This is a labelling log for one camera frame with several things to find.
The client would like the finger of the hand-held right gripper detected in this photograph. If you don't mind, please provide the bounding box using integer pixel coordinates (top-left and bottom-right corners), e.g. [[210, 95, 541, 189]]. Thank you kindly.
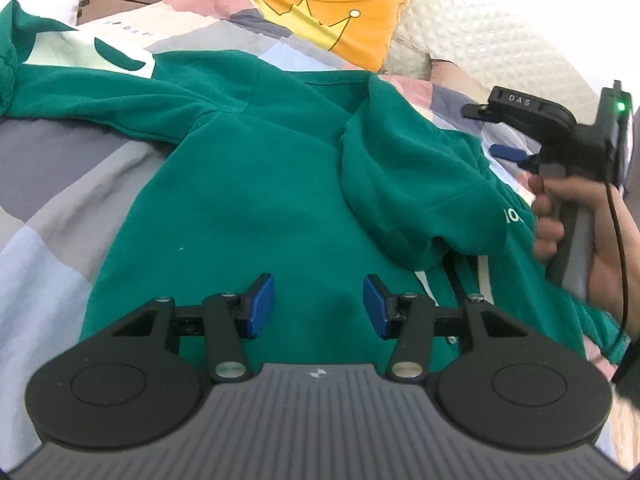
[[490, 143, 546, 176], [461, 86, 576, 136]]

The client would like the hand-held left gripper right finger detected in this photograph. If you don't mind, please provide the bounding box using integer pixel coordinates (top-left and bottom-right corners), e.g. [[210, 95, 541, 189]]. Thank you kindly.
[[363, 273, 532, 384]]

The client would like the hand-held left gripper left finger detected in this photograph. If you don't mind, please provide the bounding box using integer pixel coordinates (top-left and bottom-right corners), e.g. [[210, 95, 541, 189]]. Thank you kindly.
[[111, 273, 276, 384]]

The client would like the green hoodie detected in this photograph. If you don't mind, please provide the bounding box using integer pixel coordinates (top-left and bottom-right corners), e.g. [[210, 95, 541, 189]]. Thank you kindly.
[[0, 0, 631, 366]]

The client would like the person's right forearm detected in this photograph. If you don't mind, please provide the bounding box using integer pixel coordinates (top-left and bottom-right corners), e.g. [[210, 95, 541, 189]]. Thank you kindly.
[[587, 260, 640, 403]]

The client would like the person's right hand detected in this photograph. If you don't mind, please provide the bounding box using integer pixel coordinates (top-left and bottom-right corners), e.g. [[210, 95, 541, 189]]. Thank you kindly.
[[529, 175, 632, 311]]

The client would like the cream quilted headboard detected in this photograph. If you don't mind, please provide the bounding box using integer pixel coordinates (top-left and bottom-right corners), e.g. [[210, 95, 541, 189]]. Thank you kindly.
[[395, 0, 611, 126]]

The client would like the cream pillow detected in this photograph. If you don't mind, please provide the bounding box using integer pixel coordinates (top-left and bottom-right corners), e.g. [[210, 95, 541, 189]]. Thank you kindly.
[[382, 35, 433, 80]]

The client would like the orange crown pillow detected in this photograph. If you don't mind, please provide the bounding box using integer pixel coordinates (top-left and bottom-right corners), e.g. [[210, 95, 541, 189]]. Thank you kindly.
[[217, 0, 411, 72]]

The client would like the patchwork blanket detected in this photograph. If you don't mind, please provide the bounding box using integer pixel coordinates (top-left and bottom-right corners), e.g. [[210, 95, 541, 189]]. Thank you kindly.
[[0, 0, 621, 461]]

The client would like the cardboard box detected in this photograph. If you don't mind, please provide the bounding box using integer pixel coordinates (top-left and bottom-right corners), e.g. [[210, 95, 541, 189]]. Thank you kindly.
[[75, 0, 168, 26]]

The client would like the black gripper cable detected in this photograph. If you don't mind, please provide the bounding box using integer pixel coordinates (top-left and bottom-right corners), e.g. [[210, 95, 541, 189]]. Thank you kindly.
[[605, 180, 632, 341]]

